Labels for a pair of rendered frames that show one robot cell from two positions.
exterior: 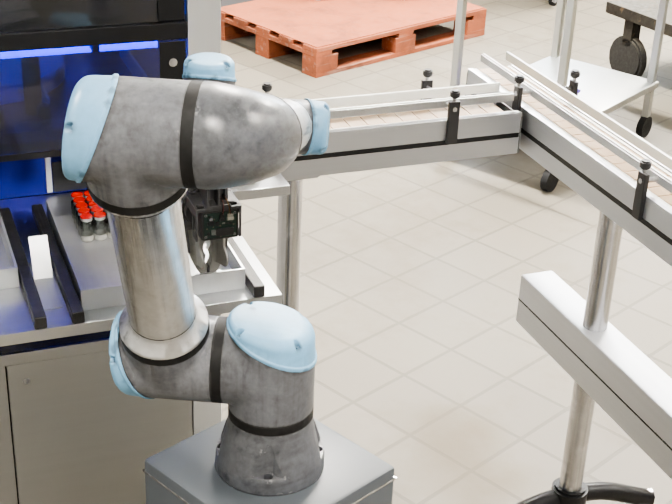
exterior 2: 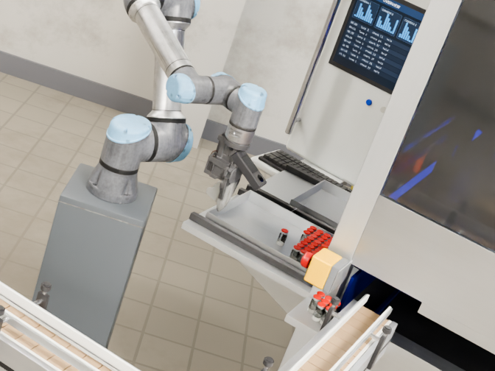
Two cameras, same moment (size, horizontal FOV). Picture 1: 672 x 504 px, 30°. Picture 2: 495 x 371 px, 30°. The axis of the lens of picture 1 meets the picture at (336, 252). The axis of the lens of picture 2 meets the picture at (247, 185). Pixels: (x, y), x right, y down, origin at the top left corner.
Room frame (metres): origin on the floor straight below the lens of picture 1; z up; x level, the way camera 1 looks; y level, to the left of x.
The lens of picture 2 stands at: (3.33, -1.48, 1.99)
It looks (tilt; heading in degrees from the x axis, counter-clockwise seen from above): 23 degrees down; 132
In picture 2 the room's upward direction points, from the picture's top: 20 degrees clockwise
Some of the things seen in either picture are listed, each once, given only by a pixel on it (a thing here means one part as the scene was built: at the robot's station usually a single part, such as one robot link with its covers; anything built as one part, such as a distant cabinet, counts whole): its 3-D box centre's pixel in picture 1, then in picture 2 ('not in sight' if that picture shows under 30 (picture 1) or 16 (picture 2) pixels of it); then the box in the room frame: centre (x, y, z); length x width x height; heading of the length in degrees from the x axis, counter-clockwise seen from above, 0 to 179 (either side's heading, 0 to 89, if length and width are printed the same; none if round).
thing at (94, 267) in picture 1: (141, 242); (278, 233); (1.87, 0.33, 0.90); 0.34 x 0.26 x 0.04; 21
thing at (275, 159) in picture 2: not in sight; (314, 179); (1.47, 0.89, 0.82); 0.40 x 0.14 x 0.02; 15
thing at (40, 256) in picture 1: (45, 271); not in sight; (1.73, 0.45, 0.91); 0.14 x 0.03 x 0.06; 21
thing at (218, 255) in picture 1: (220, 255); (215, 194); (1.73, 0.18, 0.95); 0.06 x 0.03 x 0.09; 22
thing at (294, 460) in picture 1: (270, 433); (116, 176); (1.42, 0.08, 0.84); 0.15 x 0.15 x 0.10
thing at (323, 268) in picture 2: not in sight; (325, 269); (2.17, 0.18, 0.99); 0.08 x 0.07 x 0.07; 22
